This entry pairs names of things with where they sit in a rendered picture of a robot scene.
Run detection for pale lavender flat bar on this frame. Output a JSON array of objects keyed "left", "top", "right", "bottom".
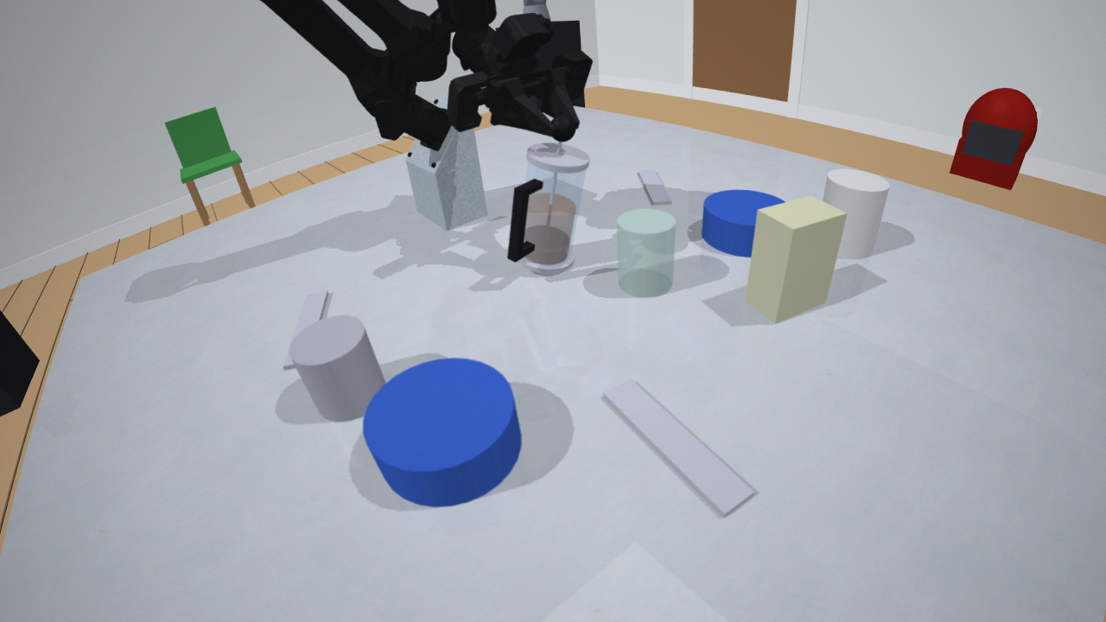
[
  {"left": 603, "top": 379, "right": 754, "bottom": 518},
  {"left": 638, "top": 169, "right": 672, "bottom": 206},
  {"left": 283, "top": 290, "right": 328, "bottom": 371}
]

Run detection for french press coffee maker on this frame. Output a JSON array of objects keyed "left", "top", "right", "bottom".
[{"left": 507, "top": 115, "right": 589, "bottom": 274}]

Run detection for blue short cylinder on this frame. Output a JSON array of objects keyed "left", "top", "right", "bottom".
[
  {"left": 702, "top": 189, "right": 785, "bottom": 257},
  {"left": 363, "top": 357, "right": 521, "bottom": 507}
]

